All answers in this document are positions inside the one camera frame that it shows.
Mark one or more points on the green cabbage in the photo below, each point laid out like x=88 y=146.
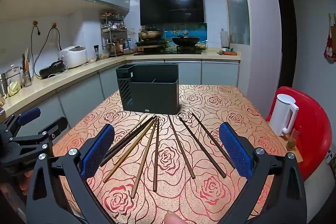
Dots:
x=14 y=88

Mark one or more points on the red sauce bottle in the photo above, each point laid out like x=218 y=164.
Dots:
x=121 y=47

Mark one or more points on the person's right hand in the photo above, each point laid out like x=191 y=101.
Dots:
x=172 y=218

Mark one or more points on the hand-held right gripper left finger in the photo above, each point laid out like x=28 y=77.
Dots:
x=97 y=150

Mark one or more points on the white rice cooker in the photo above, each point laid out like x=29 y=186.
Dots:
x=74 y=56

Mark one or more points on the metal spice rack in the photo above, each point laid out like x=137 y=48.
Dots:
x=113 y=29

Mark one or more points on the dark wooden chopstick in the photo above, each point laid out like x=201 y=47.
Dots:
x=213 y=140
x=205 y=150
x=183 y=150
x=110 y=157
x=115 y=146

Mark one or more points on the glass jar of utensils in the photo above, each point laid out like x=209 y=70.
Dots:
x=27 y=79

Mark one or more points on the small glass cup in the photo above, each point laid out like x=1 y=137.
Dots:
x=290 y=144

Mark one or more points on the grey base cabinets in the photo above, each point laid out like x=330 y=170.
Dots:
x=78 y=98

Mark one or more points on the brass pot with lid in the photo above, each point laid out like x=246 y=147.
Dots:
x=151 y=34

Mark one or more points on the red plastic stool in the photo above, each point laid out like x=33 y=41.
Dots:
x=312 y=134

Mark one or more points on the black gas hob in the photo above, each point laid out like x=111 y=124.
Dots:
x=168 y=52

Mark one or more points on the steel canister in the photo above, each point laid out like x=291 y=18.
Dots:
x=13 y=77

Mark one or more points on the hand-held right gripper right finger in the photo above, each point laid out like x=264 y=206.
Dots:
x=233 y=150

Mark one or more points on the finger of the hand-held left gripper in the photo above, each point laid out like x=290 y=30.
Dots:
x=59 y=124
x=29 y=113

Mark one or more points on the white plastic bottle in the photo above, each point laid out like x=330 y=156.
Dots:
x=224 y=39

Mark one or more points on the red hanging pouch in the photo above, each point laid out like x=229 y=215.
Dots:
x=329 y=48

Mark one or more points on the black range hood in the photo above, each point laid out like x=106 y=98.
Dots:
x=170 y=6

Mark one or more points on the person's left hand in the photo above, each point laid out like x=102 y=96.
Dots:
x=25 y=180

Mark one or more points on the light wooden chopstick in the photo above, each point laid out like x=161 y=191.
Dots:
x=118 y=157
x=113 y=171

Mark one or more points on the dark grey utensil holder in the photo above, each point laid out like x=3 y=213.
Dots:
x=155 y=98

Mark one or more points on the blue picture backsplash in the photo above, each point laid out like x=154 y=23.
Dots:
x=173 y=31

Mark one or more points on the black pepper grinder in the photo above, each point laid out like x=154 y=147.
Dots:
x=96 y=52

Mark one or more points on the black electric griddle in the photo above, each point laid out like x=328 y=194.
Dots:
x=51 y=69

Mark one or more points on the white electric kettle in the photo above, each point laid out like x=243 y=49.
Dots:
x=282 y=113

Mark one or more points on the black wok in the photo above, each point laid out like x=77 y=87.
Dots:
x=186 y=41

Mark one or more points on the brown wooden chopstick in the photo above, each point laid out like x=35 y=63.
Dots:
x=140 y=174
x=156 y=166

